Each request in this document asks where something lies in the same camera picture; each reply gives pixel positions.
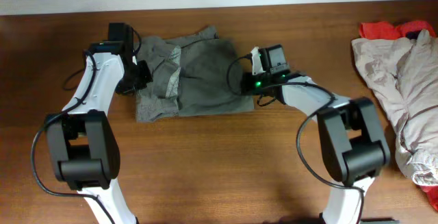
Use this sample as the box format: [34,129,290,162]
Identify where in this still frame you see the grey cotton shorts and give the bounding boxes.
[136,26,254,123]

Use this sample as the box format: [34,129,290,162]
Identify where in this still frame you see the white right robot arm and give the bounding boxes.
[240,45,391,223]

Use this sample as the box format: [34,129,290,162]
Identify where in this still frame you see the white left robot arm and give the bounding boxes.
[34,23,153,223]

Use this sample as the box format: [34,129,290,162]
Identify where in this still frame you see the red cloth garment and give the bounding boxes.
[359,21,437,40]

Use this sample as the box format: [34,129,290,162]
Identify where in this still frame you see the beige cloth garment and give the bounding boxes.
[351,29,437,186]

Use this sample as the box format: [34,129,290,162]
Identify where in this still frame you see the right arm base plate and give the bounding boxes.
[360,218,400,224]

